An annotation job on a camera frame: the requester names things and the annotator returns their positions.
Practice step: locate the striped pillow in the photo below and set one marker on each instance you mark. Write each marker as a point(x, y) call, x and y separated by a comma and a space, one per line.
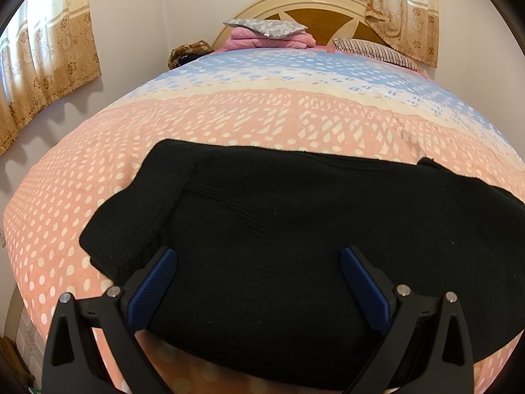
point(369, 49)

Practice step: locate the black pants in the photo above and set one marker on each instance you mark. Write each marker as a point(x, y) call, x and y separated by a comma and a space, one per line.
point(266, 234)

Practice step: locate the folded pink blanket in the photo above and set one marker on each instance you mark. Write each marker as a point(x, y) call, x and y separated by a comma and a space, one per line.
point(295, 42)

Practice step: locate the brown wooden furniture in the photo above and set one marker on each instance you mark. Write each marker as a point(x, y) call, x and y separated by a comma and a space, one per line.
point(10, 361)

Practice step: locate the pink bed sheet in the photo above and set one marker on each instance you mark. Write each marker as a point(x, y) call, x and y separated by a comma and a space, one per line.
point(326, 48)

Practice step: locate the bed with pink patterned cover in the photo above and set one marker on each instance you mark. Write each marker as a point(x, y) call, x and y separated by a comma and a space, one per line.
point(246, 111)

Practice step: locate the wide beige floral curtain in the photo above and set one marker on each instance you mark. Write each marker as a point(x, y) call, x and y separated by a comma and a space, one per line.
point(53, 49)

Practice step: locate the grey patterned pillow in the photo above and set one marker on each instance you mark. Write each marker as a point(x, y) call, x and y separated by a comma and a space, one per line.
point(266, 28)

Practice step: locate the cream and brown headboard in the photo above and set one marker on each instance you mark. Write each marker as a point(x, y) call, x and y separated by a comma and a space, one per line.
point(320, 20)

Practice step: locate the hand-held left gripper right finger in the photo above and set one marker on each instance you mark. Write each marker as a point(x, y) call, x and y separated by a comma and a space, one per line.
point(365, 291)

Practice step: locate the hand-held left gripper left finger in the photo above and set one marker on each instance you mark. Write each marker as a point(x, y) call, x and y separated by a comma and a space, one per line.
point(154, 285)

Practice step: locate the brown patterned bag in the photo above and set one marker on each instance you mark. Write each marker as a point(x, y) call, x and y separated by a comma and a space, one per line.
point(192, 49)

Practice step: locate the beige floral curtain behind headboard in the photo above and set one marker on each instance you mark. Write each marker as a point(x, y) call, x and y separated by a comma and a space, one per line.
point(402, 8)

